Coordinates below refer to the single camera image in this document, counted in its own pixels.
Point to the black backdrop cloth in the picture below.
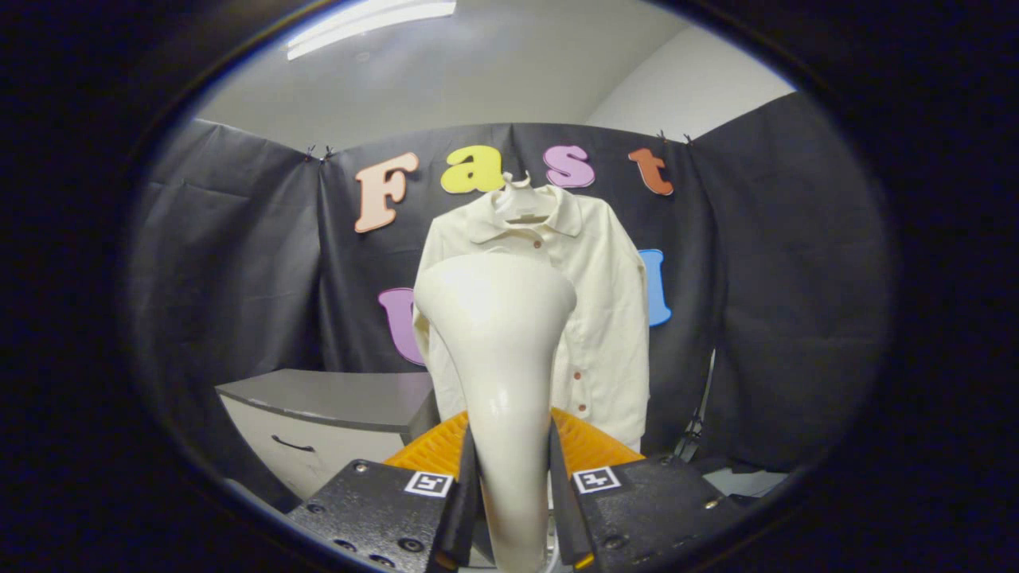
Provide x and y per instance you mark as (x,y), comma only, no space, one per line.
(239,263)

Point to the white garment steamer head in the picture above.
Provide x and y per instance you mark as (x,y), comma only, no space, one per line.
(501,358)

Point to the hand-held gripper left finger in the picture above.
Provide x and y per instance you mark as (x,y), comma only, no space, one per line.
(464,509)

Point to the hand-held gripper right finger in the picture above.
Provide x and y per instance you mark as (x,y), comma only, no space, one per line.
(564,509)

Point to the ceiling light panel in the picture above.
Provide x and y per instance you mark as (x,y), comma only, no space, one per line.
(366,24)

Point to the cream button-up shirt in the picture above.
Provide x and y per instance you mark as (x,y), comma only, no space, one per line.
(605,318)

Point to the black tripod stand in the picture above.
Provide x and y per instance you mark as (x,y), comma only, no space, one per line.
(700,414)

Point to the grey drawer cabinet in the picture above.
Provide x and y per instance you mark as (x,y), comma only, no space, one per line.
(342,398)

